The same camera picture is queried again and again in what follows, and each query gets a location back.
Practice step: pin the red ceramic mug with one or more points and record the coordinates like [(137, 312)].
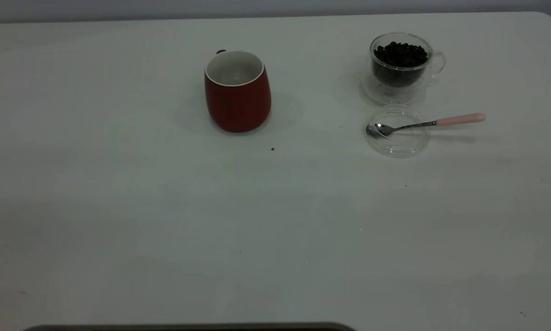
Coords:
[(238, 105)]

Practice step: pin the clear glass cup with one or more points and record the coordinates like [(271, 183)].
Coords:
[(397, 94)]

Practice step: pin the dark coffee beans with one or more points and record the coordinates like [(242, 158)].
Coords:
[(399, 56)]

